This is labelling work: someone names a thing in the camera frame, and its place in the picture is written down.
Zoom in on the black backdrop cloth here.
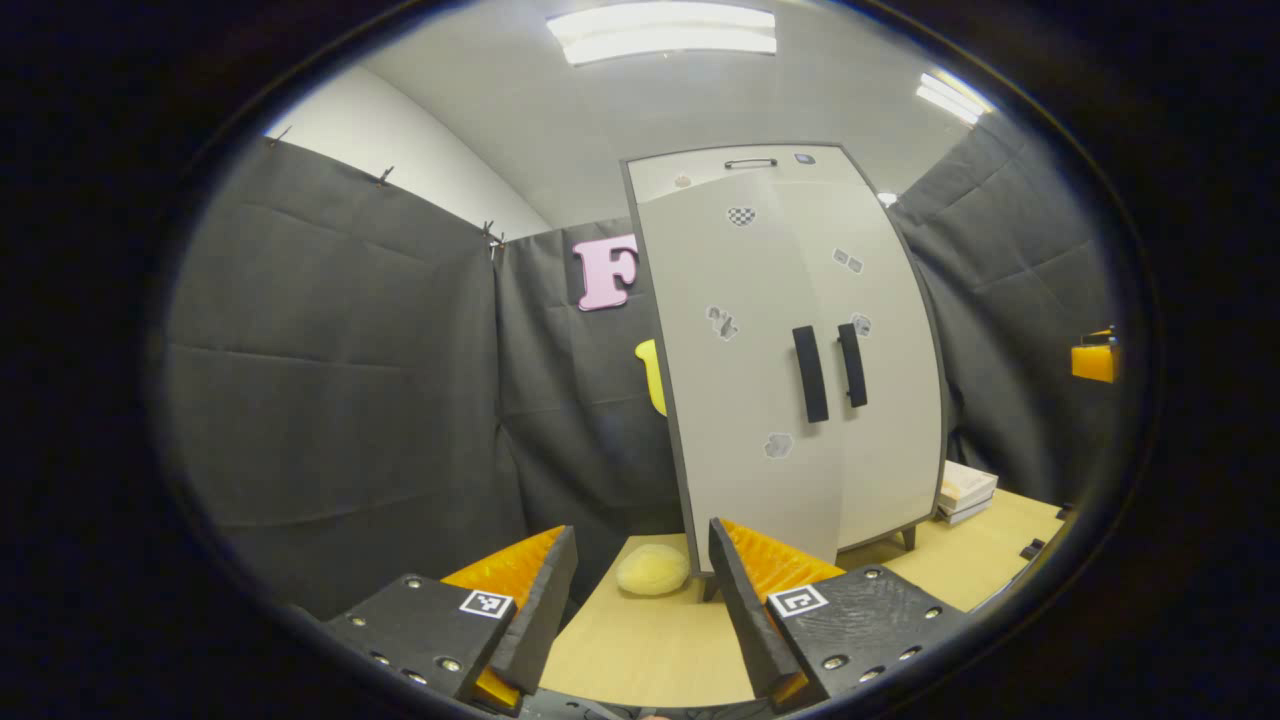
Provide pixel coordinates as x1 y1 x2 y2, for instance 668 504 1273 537
165 115 1121 621

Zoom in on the long ceiling light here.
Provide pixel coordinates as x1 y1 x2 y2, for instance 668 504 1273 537
545 2 779 67
915 72 996 126

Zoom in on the grey cabinet door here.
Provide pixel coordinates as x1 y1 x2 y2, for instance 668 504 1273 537
770 165 946 551
636 168 843 576

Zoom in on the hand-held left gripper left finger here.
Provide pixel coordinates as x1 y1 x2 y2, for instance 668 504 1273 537
322 525 581 715

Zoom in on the yellow fuzzy sponge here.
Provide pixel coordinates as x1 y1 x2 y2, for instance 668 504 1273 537
614 543 692 598

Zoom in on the black door handle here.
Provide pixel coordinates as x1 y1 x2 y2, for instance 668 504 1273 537
837 322 869 408
792 325 830 424

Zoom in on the grey cabinet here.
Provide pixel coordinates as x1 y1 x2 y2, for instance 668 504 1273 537
620 143 951 603

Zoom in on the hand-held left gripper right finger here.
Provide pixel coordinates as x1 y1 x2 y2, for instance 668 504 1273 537
706 517 973 714

